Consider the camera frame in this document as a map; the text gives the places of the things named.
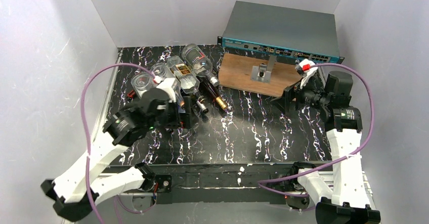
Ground wooden board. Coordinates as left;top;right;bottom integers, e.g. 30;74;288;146
218;54;301;97

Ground red black wine rack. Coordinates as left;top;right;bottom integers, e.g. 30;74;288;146
127;90;136;99

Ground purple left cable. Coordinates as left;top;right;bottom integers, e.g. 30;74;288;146
79;63;156;224

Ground clear round glass bottle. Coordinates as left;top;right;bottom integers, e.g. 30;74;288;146
131;72;158;99

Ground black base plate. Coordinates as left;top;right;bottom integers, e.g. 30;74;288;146
120;163;322;205

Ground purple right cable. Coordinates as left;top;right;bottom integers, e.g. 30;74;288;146
258;63;375;213

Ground metal bracket with knob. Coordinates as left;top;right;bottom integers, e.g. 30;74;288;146
250;55;277;83

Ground teal network switch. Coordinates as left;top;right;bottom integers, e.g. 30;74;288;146
217;1;344;64

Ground clear bottle grey label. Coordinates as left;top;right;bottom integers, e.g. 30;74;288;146
181;43;220;86

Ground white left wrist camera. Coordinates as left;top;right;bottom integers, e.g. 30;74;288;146
153;76;178;103

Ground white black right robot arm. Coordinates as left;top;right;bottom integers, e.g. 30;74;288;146
282;71;381;223

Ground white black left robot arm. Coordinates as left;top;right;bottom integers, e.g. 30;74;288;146
41;88;194;222

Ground clear bottle gold label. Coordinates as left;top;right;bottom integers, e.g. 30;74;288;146
166;56;200;95

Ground dark bottle gold foil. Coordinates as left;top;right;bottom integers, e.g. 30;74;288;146
199;78;228;110

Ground purple cable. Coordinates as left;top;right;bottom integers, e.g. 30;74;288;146
79;63;156;224
258;63;375;213

